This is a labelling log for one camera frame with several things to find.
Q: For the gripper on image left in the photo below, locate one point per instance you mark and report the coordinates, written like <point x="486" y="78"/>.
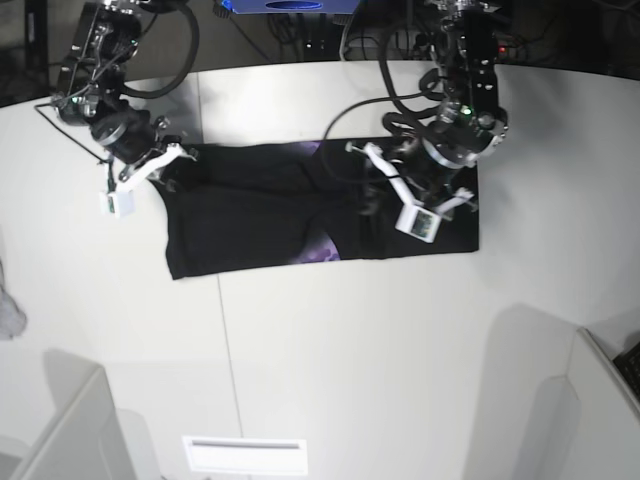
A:
<point x="133" y="136"/>

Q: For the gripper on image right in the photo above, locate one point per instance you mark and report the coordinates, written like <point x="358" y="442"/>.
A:
<point x="430" y="182"/>

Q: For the black T-shirt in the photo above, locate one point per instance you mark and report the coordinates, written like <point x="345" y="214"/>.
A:
<point x="240" y="208"/>

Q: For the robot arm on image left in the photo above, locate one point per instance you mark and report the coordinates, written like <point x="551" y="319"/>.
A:
<point x="91" y="102"/>

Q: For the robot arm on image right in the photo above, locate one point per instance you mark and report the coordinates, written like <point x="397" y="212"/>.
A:
<point x="464" y="121"/>

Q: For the white power strip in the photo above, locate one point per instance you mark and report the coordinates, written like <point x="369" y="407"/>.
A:
<point x="412" y="45"/>

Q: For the blue device at top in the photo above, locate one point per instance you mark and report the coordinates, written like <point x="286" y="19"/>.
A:
<point x="246" y="7"/>

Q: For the grey cloth at left edge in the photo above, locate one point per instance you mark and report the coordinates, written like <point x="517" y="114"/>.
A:
<point x="13" y="321"/>

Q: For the black keyboard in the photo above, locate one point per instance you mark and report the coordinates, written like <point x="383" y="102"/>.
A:
<point x="628" y="365"/>

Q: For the white partition lower right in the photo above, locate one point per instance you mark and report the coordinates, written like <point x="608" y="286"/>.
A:
<point x="606" y="443"/>

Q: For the white box lower left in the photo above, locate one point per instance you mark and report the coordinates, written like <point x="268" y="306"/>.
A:
<point x="83" y="440"/>

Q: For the white slotted tray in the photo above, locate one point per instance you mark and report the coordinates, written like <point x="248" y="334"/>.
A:
<point x="242" y="456"/>

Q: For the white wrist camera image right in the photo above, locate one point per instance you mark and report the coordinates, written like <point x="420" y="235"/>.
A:
<point x="414" y="220"/>

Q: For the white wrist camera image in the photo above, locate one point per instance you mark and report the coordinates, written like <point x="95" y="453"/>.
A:
<point x="117" y="199"/>
<point x="414" y="220"/>

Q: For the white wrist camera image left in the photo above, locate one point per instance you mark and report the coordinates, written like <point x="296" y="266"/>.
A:
<point x="117" y="199"/>

